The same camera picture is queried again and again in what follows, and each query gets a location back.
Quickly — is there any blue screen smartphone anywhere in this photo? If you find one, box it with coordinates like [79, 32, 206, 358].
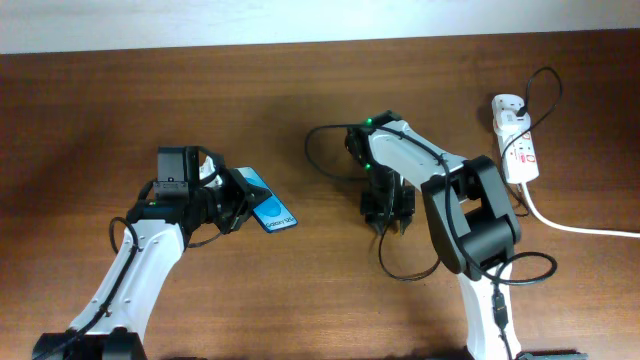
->
[238, 167, 298, 233]

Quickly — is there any black charging cable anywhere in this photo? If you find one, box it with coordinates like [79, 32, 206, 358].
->
[376, 66, 564, 282]

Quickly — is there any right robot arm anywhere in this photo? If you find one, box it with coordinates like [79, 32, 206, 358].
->
[345, 111, 583, 360]

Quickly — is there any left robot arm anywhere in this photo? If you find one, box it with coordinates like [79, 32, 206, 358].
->
[32, 146, 272, 360]

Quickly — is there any white USB charger plug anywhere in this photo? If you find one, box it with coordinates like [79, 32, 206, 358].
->
[491, 94, 531, 136]

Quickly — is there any white power strip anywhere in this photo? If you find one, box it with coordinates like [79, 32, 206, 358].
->
[497, 132, 539, 184]

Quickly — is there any black left camera cable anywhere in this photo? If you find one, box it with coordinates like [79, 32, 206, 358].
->
[30, 144, 236, 360]

